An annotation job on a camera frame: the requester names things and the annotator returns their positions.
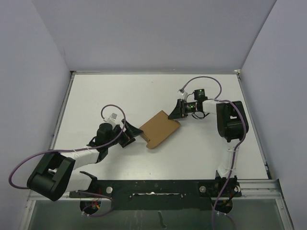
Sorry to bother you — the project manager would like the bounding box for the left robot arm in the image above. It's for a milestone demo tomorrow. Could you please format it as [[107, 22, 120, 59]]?
[[27, 121, 143, 201]]

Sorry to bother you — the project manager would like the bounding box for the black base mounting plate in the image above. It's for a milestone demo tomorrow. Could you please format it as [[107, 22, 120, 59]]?
[[69, 178, 242, 214]]

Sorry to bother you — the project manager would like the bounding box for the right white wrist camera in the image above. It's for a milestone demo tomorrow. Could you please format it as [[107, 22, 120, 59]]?
[[178, 89, 189, 101]]

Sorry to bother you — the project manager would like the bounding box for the brown cardboard box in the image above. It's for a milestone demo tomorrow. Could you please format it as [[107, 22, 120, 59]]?
[[140, 110, 180, 150]]

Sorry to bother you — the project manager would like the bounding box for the purple cable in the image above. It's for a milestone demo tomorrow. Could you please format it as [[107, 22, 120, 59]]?
[[8, 104, 127, 218], [182, 76, 249, 230]]

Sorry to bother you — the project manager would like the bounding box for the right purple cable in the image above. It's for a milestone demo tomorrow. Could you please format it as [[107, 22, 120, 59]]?
[[182, 76, 249, 230]]

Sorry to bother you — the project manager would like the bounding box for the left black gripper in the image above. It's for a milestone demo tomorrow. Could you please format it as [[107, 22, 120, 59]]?
[[106, 119, 143, 148]]

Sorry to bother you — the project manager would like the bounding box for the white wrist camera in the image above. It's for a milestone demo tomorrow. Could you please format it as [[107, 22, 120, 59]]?
[[178, 89, 189, 101], [104, 113, 118, 126]]

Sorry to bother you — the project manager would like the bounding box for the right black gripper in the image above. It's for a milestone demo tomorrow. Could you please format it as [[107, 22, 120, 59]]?
[[168, 99, 196, 120]]

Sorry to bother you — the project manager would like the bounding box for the aluminium table frame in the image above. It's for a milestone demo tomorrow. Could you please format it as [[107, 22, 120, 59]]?
[[20, 72, 293, 230]]

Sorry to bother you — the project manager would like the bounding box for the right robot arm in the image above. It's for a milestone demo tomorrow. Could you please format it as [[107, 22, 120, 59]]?
[[168, 89, 249, 196]]

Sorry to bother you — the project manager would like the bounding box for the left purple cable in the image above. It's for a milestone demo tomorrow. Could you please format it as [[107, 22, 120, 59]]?
[[8, 104, 127, 218]]

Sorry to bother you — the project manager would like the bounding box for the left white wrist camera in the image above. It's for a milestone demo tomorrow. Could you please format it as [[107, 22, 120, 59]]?
[[104, 113, 118, 126]]

